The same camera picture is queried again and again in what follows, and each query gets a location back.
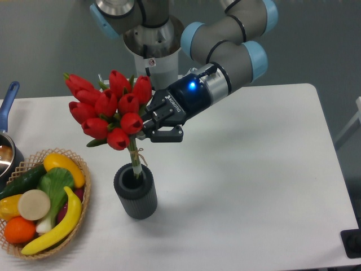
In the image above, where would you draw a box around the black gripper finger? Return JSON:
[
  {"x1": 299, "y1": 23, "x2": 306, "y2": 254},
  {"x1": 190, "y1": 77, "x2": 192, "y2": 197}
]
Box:
[
  {"x1": 136, "y1": 120, "x2": 183, "y2": 142},
  {"x1": 141, "y1": 98, "x2": 166, "y2": 120}
]

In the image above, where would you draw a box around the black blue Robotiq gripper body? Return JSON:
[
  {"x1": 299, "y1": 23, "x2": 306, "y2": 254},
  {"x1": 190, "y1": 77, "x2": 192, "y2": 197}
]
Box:
[{"x1": 150, "y1": 73, "x2": 212, "y2": 126}]

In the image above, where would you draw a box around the red tulip bouquet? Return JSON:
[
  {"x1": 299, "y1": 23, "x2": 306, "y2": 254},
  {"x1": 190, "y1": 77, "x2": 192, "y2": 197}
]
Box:
[{"x1": 63, "y1": 70, "x2": 152, "y2": 178}]

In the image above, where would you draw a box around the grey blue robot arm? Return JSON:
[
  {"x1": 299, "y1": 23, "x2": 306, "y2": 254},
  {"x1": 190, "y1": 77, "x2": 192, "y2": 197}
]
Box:
[{"x1": 90, "y1": 1, "x2": 278, "y2": 142}]

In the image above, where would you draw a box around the dark grey ribbed vase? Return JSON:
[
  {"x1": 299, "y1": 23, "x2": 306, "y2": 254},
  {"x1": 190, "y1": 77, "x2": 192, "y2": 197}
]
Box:
[{"x1": 113, "y1": 163, "x2": 157, "y2": 220}]

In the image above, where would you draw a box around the dark purple eggplant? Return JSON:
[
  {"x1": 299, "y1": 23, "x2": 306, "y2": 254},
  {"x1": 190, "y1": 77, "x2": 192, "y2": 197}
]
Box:
[{"x1": 56, "y1": 187, "x2": 83, "y2": 225}]

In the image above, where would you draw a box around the yellow squash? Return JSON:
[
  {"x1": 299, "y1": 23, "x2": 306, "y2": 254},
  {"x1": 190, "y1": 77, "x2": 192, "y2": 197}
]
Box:
[{"x1": 43, "y1": 152, "x2": 85, "y2": 189}]

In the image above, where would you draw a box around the yellow banana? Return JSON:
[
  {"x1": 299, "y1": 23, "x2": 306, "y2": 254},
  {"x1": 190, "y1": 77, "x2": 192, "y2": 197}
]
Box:
[{"x1": 20, "y1": 186, "x2": 83, "y2": 256}]

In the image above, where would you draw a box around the green bok choy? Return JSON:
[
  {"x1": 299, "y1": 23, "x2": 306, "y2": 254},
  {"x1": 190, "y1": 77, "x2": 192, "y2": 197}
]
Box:
[{"x1": 36, "y1": 167, "x2": 74, "y2": 235}]

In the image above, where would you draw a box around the woven wicker basket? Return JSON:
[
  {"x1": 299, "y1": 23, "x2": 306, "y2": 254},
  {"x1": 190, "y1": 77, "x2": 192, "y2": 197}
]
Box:
[{"x1": 1, "y1": 148, "x2": 91, "y2": 260}]

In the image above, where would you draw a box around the green cucumber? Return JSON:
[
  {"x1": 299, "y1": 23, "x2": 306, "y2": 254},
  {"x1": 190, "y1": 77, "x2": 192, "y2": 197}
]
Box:
[{"x1": 1, "y1": 164, "x2": 46, "y2": 199}]

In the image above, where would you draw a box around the beige round disc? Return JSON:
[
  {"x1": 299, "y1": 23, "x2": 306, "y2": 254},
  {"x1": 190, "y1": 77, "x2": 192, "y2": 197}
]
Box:
[{"x1": 17, "y1": 189, "x2": 51, "y2": 221}]

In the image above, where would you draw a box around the yellow bell pepper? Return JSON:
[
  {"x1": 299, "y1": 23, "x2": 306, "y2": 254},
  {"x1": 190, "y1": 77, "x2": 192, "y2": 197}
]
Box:
[{"x1": 1, "y1": 194, "x2": 22, "y2": 221}]

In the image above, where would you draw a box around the orange fruit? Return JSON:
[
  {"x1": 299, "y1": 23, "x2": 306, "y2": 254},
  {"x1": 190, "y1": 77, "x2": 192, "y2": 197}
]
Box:
[{"x1": 4, "y1": 216, "x2": 36, "y2": 244}]

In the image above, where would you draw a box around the black device at edge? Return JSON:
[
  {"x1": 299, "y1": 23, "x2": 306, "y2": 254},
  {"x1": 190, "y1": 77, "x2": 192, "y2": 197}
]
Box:
[{"x1": 340, "y1": 229, "x2": 360, "y2": 259}]

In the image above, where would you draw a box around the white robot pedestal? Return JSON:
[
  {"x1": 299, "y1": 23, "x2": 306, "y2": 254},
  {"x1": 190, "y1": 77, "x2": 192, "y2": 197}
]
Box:
[{"x1": 97, "y1": 16, "x2": 198, "y2": 95}]

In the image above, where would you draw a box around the blue handled saucepan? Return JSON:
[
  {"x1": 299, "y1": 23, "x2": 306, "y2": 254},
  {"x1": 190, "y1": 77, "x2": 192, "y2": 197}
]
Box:
[{"x1": 1, "y1": 81, "x2": 24, "y2": 190}]

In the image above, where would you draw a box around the white frame at right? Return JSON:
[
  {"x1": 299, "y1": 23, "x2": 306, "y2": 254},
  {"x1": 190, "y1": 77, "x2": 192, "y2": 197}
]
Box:
[{"x1": 334, "y1": 97, "x2": 360, "y2": 151}]

